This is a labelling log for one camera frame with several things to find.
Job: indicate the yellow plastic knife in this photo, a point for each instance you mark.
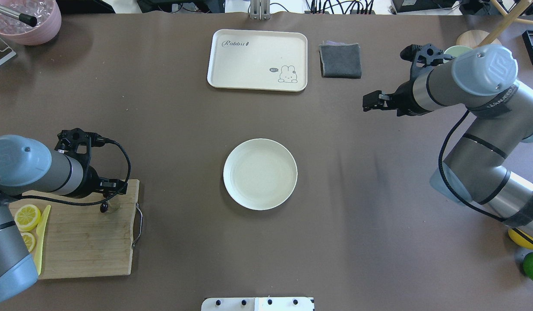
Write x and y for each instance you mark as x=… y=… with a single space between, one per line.
x=40 y=231

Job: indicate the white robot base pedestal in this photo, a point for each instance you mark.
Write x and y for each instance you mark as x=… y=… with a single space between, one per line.
x=289 y=303

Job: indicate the lemon slice lower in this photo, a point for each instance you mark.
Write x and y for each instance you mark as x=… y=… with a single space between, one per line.
x=29 y=240

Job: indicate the pink bowl with ice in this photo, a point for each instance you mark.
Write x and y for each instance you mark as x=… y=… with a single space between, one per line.
x=47 y=13

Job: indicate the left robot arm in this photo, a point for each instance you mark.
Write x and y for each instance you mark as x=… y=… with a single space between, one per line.
x=31 y=172

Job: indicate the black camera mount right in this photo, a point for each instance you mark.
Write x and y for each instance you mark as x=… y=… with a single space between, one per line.
x=423 y=58

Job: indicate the wooden cutting board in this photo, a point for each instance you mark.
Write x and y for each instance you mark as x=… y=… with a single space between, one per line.
x=80 y=241

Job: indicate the lemon slice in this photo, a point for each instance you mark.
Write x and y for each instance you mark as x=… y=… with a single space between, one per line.
x=29 y=240
x=27 y=218

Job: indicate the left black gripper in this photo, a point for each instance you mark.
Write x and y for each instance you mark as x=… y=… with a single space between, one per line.
x=91 y=181

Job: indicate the grey folded cloth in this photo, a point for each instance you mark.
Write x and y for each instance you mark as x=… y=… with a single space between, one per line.
x=340 y=60

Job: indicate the yellow lemon near lime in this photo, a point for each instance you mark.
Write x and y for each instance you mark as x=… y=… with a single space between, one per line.
x=521 y=239

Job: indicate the metal muddler in bowl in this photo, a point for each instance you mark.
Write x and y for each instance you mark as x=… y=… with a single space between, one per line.
x=24 y=18

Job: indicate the cream rectangular tray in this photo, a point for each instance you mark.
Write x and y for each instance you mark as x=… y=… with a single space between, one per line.
x=258 y=60

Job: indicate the wooden cup stand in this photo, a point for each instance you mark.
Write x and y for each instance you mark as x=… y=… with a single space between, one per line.
x=478 y=38

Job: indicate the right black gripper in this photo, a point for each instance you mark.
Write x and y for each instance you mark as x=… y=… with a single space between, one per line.
x=404 y=97

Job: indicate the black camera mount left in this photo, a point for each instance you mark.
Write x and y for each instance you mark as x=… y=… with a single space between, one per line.
x=78 y=144

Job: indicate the cream round plate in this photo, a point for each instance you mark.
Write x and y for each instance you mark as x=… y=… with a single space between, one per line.
x=260 y=174

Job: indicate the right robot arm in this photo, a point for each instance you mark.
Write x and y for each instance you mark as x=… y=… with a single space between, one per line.
x=485 y=81

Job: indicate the aluminium frame post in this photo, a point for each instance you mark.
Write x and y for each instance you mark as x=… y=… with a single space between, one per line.
x=259 y=10

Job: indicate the lemon slice upper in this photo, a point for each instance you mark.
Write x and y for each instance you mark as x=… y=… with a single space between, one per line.
x=27 y=218

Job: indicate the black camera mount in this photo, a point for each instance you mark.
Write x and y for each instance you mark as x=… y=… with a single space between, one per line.
x=78 y=144
x=423 y=58

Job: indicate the mint green bowl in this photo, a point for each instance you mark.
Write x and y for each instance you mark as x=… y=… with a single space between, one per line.
x=457 y=50

